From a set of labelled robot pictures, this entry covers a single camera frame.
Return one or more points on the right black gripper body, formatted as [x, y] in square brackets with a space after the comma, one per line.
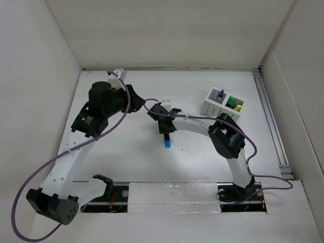
[163, 130]

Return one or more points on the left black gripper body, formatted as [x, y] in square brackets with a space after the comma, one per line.
[119, 102]

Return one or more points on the blue highlighter marker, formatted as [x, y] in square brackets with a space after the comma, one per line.
[167, 140]

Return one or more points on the clear spray bottle blue cap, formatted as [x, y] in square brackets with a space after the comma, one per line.
[221, 94]

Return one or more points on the green highlighter marker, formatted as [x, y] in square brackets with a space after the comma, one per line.
[230, 102]

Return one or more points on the yellow highlighter marker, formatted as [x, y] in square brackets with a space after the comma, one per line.
[238, 108]

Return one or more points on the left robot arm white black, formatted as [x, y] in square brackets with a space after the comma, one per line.
[57, 198]

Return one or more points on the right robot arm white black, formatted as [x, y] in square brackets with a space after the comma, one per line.
[226, 136]

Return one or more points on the white desk organizer box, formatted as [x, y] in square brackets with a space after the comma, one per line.
[214, 106]

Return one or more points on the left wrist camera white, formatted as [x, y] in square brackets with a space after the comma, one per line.
[114, 78]

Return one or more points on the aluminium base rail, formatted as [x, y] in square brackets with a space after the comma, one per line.
[118, 201]

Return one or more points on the aluminium side rail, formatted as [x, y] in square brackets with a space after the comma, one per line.
[283, 161]

